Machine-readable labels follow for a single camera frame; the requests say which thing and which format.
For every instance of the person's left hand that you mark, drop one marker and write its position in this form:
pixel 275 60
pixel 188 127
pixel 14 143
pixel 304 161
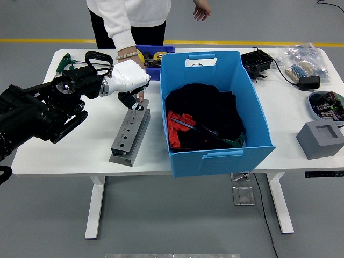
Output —
pixel 201 10

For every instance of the person's right hand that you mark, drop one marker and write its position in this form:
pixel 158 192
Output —
pixel 129 60

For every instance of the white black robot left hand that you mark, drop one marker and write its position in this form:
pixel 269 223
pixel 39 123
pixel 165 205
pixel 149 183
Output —
pixel 126 76

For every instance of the grey metal tool holder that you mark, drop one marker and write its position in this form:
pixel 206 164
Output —
pixel 129 139

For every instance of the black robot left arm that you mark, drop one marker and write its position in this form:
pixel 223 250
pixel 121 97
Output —
pixel 40 107

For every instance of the person's right forearm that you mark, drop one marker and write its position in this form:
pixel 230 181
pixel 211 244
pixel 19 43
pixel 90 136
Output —
pixel 121 32

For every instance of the yellow lemon-shaped ball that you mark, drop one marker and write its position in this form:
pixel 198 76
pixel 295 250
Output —
pixel 141 57

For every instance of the yellow tape measure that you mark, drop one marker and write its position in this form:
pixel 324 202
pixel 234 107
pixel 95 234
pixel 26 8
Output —
pixel 158 55

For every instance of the dark blue plastic bin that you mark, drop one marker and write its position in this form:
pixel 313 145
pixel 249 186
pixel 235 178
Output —
pixel 161 48

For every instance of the person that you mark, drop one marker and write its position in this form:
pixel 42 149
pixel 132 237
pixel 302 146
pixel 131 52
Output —
pixel 134 13

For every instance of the black plastic tray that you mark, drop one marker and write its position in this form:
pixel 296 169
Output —
pixel 255 61

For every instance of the red cloth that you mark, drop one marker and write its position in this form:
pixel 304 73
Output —
pixel 174 134

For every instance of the black cloth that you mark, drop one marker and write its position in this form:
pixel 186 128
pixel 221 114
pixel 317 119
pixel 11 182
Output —
pixel 215 107

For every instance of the clear plastic parts bags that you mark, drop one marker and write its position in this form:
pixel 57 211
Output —
pixel 303 53

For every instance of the tan resistor strip bundle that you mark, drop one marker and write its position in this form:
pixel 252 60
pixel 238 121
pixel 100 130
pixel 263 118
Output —
pixel 298 70

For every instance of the light blue plastic crate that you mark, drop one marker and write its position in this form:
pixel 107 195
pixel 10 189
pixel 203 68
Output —
pixel 212 164

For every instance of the black power adapter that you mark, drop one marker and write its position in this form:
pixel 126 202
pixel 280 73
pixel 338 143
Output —
pixel 309 83

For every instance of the white table leg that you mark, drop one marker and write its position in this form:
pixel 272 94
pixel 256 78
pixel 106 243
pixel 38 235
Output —
pixel 282 209
pixel 94 209

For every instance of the silver floor plate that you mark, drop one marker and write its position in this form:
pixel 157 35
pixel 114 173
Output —
pixel 239 176
pixel 243 196

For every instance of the pale blue tray with electronics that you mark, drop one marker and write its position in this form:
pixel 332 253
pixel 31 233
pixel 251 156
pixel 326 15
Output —
pixel 326 106

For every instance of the grey foam block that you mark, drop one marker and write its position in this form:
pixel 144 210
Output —
pixel 314 147

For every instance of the black table control panel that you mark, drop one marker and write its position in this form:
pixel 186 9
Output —
pixel 323 174

